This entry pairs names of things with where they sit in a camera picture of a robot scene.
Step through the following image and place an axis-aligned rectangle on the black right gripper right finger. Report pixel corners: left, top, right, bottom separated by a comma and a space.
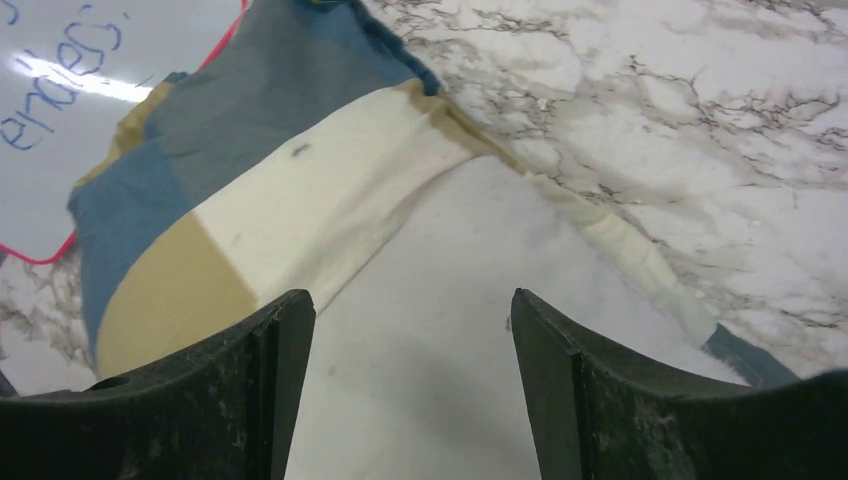
511, 289, 847, 479

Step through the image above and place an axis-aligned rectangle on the white pillow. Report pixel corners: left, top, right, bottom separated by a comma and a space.
286, 157, 741, 479

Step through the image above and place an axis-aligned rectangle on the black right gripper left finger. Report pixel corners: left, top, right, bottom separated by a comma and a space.
1, 290, 316, 479

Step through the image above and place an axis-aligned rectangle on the pink framed whiteboard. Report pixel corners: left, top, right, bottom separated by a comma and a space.
1, 1, 248, 265

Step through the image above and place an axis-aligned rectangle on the blue beige checked pillowcase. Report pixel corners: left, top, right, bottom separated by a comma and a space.
68, 1, 796, 387

